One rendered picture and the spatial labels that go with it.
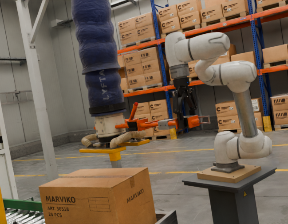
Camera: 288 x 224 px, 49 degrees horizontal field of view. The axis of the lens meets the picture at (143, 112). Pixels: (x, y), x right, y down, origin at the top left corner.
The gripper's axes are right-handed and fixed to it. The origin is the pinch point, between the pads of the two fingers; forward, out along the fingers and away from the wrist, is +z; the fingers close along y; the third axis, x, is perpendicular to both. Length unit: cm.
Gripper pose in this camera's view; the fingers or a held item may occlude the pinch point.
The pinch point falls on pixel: (187, 120)
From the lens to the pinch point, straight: 152.6
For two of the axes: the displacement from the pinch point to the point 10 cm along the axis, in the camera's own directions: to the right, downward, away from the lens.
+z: 1.6, 9.9, 0.5
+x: 6.7, -0.7, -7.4
